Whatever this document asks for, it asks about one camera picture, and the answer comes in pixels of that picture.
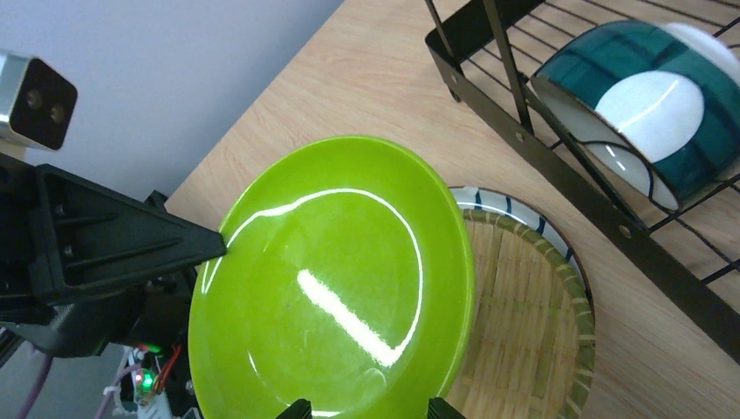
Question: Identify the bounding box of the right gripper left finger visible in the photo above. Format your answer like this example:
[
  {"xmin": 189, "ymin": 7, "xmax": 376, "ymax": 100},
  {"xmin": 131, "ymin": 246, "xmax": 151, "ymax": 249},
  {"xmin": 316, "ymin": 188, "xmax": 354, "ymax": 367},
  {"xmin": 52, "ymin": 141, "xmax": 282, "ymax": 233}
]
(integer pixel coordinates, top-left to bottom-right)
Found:
[{"xmin": 276, "ymin": 399, "xmax": 312, "ymax": 419}]

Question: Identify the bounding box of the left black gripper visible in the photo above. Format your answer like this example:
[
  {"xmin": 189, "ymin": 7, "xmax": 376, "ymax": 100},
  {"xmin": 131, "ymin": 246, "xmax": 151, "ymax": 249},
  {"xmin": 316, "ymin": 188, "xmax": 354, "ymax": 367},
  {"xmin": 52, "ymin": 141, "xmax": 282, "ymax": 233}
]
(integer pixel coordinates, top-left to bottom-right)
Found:
[{"xmin": 1, "ymin": 155, "xmax": 226, "ymax": 358}]

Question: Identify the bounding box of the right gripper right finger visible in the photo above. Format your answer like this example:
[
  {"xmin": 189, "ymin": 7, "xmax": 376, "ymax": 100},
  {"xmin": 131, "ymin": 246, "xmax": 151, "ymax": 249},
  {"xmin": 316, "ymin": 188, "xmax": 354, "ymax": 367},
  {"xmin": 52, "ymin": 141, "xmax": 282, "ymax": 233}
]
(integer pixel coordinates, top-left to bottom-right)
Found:
[{"xmin": 427, "ymin": 397, "xmax": 465, "ymax": 419}]

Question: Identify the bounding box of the black wire dish rack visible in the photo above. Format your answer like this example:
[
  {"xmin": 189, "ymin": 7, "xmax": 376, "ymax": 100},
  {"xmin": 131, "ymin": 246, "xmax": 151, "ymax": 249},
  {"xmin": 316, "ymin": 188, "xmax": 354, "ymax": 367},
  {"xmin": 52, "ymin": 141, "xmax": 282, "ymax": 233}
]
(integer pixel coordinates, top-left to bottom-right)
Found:
[{"xmin": 425, "ymin": 1, "xmax": 739, "ymax": 361}]

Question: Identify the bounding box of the blue striped white plate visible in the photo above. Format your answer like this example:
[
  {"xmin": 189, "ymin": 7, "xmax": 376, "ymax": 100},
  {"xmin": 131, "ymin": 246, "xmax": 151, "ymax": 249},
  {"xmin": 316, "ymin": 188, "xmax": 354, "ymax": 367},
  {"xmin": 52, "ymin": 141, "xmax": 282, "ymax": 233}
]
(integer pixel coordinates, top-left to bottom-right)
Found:
[{"xmin": 450, "ymin": 186, "xmax": 595, "ymax": 340}]

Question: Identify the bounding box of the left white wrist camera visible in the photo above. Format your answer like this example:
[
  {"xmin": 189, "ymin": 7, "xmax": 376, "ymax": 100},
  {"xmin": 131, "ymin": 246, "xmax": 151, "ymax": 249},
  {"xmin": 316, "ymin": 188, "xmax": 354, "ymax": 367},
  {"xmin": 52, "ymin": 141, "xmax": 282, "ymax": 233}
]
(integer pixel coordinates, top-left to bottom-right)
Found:
[{"xmin": 1, "ymin": 50, "xmax": 78, "ymax": 151}]

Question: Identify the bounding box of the green plate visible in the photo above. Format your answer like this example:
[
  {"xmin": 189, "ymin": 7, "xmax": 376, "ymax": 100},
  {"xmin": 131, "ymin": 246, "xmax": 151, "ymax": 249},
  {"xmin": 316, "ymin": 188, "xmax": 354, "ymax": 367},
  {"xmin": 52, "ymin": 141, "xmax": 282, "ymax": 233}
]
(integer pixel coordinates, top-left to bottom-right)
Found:
[{"xmin": 188, "ymin": 136, "xmax": 476, "ymax": 418}]

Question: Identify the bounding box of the woven bamboo plate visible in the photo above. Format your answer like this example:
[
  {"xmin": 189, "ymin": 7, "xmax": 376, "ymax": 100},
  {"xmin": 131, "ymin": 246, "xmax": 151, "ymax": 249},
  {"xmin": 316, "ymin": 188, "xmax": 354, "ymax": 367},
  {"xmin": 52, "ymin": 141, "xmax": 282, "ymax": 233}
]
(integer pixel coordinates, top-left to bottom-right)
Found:
[{"xmin": 445, "ymin": 209, "xmax": 596, "ymax": 418}]

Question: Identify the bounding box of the teal patterned white bowl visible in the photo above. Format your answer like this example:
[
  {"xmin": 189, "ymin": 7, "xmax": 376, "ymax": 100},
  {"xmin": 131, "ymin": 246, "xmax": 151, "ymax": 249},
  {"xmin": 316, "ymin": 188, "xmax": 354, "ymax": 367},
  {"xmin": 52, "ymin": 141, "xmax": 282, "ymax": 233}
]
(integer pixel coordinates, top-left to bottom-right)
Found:
[{"xmin": 531, "ymin": 20, "xmax": 739, "ymax": 210}]

